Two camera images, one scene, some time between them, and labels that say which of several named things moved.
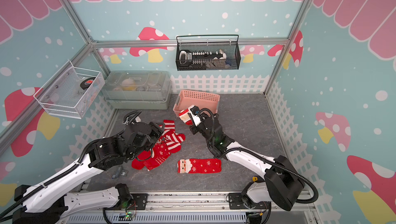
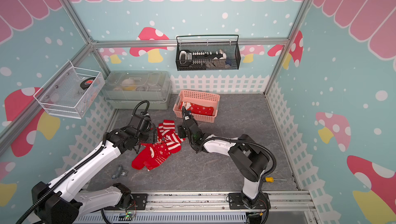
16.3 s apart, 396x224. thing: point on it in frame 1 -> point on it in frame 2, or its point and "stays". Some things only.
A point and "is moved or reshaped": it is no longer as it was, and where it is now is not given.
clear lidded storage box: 137,89 stays
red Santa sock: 199,166 is moved or reshaped
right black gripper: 193,129 -> 180,131
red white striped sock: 172,140 stays
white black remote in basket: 187,58 stays
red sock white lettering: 151,159 stays
